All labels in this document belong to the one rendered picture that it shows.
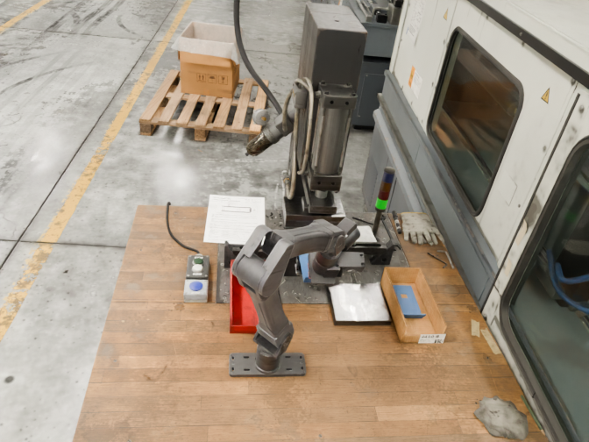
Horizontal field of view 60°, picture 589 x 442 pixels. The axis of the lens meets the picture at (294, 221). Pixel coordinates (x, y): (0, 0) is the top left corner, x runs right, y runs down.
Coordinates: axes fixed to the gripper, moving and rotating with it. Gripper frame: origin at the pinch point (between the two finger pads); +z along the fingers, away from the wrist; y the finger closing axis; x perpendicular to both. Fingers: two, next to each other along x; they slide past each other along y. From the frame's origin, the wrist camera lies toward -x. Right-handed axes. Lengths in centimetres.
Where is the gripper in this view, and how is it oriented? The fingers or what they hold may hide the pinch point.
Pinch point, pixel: (315, 279)
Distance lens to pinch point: 146.8
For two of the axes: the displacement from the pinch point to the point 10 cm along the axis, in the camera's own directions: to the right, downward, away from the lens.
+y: -0.3, -8.7, 4.8
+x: -9.9, -0.5, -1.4
